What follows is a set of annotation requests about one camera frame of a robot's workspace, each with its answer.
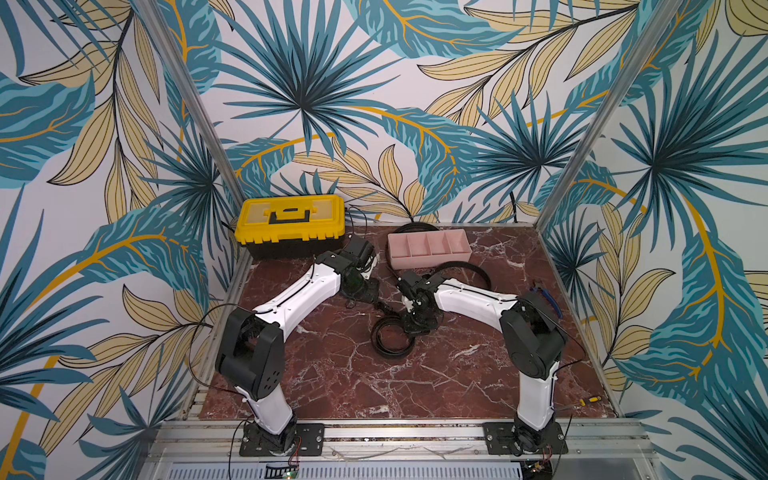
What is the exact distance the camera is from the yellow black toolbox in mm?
979

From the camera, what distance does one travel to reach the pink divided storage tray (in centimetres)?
108

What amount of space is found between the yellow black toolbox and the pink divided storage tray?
0.71 ft
